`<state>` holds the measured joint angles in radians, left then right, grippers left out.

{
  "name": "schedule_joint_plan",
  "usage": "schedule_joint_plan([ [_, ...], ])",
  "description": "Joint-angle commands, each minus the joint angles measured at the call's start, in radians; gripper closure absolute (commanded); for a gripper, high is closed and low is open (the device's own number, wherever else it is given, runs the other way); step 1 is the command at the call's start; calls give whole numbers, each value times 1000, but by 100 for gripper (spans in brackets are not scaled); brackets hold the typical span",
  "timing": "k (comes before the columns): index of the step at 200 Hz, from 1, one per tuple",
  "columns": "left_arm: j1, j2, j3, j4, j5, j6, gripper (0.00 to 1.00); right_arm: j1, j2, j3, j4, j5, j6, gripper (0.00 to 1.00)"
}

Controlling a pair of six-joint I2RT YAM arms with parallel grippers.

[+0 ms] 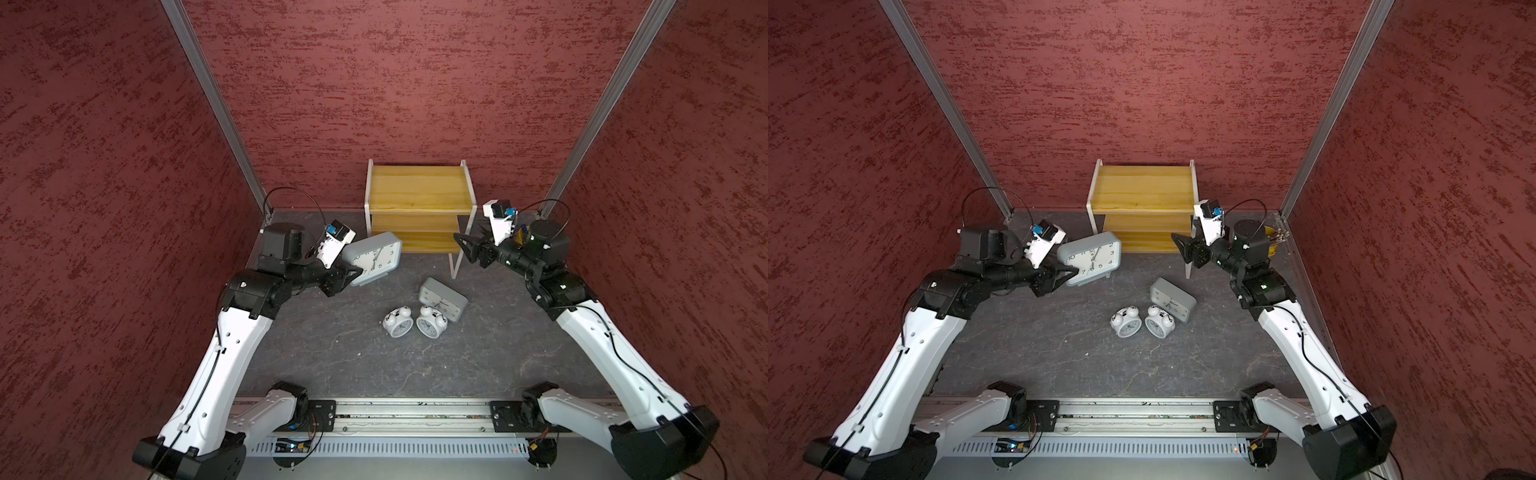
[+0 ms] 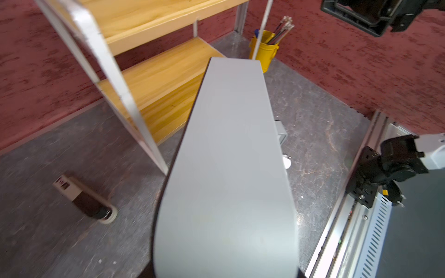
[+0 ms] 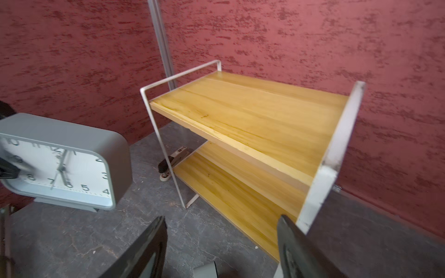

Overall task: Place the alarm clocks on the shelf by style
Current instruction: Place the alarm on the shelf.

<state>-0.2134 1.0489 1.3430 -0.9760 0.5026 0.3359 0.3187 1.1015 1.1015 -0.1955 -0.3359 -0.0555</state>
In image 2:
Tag pens in bucket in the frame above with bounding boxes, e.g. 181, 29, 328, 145
261, 16, 294, 45

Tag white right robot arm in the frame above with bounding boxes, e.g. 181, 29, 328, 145
321, 1, 445, 208

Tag grey rectangular alarm clock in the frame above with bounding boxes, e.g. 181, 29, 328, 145
275, 120, 292, 170
153, 57, 299, 278

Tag white wooden two-tier shelf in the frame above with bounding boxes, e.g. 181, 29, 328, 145
34, 0, 275, 176

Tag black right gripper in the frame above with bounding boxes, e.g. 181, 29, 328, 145
321, 0, 445, 37

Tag beige black stapler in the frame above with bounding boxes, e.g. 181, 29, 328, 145
53, 174, 118, 224

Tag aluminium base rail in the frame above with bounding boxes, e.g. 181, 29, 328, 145
305, 111, 411, 278

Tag yellow pen bucket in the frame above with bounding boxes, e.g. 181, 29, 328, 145
256, 30, 279, 73

